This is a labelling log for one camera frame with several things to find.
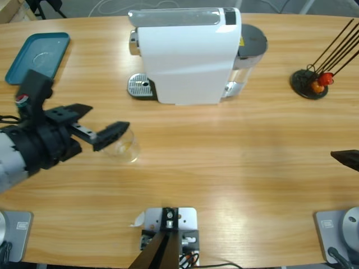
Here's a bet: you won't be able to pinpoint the black capsule holder with rods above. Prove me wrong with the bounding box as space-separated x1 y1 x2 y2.
290 18 359 100

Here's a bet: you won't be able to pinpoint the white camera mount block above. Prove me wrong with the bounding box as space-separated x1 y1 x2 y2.
140 206 200 267

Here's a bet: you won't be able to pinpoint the clear drinking glass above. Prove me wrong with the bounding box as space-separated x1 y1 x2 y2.
100 127 140 163

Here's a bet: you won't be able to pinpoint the orange and white wires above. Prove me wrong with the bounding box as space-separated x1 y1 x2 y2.
179 251 200 267

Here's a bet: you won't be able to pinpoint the red coffee capsule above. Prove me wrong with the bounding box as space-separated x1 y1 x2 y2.
318 72 334 86

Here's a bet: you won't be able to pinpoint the black metal stand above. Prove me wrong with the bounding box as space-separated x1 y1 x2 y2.
26 0 68 20

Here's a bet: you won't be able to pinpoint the metal grid drip tray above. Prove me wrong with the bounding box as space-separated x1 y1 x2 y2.
127 72 158 101

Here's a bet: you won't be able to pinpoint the black cable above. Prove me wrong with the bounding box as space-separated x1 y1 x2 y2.
199 262 242 269
0 241 13 263
327 246 355 269

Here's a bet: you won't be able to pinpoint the black camera post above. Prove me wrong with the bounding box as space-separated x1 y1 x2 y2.
128 207 180 269

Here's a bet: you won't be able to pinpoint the orange coffee capsule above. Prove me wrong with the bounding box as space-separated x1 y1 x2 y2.
311 81 328 94

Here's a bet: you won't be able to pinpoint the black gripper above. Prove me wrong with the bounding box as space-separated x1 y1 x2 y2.
8 103 131 172

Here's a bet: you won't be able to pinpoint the white paper tab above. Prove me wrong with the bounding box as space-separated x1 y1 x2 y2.
128 211 145 228

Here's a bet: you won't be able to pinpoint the teal plastic tray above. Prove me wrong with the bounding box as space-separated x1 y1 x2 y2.
4 32 71 86

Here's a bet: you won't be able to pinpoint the clear water tank dark lid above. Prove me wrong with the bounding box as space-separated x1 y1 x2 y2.
224 24 269 99

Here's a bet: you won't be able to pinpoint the white capsule coffee machine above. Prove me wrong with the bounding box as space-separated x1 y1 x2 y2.
127 7 242 107

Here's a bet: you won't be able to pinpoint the grey coffee machine lever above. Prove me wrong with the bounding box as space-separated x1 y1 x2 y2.
127 7 221 27

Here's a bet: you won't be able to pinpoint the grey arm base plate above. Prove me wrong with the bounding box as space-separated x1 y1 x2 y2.
313 208 359 264
0 210 34 263

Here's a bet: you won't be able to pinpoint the white floor cable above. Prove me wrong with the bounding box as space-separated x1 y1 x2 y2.
89 0 183 15

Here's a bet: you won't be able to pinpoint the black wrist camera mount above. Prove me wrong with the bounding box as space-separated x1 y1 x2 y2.
14 69 54 127

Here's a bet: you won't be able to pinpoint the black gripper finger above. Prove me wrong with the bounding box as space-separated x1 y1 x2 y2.
330 150 359 171

